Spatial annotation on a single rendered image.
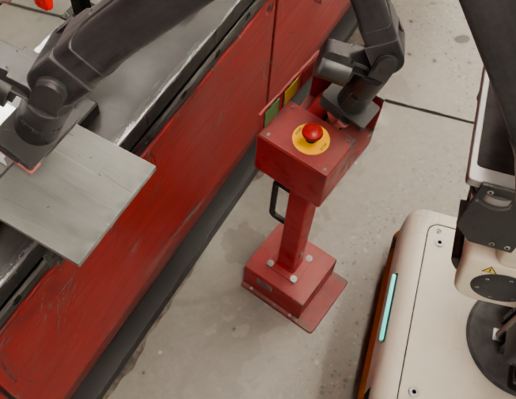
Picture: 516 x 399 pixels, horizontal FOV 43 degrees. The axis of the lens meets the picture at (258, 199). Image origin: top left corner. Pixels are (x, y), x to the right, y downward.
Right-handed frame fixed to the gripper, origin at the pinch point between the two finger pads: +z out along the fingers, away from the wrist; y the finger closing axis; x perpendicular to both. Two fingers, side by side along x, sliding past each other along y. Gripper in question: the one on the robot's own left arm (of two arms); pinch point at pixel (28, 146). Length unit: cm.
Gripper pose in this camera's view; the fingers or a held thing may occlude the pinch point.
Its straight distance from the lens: 99.1
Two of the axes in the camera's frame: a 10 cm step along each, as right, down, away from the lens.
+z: -4.4, 2.3, 8.7
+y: -5.0, 7.5, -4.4
